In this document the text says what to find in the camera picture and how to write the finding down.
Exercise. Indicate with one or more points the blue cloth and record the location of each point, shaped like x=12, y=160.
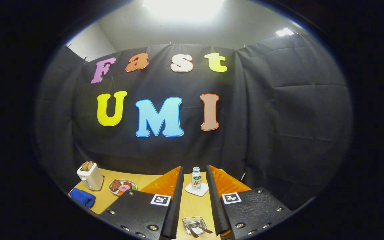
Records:
x=82, y=197

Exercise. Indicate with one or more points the brown toast slice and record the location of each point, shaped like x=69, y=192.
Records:
x=89, y=165
x=84, y=166

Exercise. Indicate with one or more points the large ceiling light panel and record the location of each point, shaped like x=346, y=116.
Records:
x=183, y=8

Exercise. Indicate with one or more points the white bottle with green label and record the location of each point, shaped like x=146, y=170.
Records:
x=196, y=180

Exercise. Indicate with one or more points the brown meat piece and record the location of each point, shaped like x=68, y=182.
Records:
x=115, y=185
x=127, y=183

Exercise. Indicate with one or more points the white toaster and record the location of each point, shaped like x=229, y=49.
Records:
x=92, y=180

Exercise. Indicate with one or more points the small ceiling light panel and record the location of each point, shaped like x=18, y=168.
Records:
x=284, y=32

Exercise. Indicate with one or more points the white square coaster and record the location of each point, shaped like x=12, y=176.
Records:
x=203, y=192

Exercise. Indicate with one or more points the pink ham slice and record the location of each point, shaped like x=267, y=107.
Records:
x=124, y=188

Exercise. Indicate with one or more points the white oval food plate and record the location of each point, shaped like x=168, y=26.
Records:
x=112, y=191

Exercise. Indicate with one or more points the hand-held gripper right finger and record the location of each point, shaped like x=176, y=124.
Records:
x=213, y=200

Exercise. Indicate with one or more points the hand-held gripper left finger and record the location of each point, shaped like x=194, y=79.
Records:
x=177, y=200

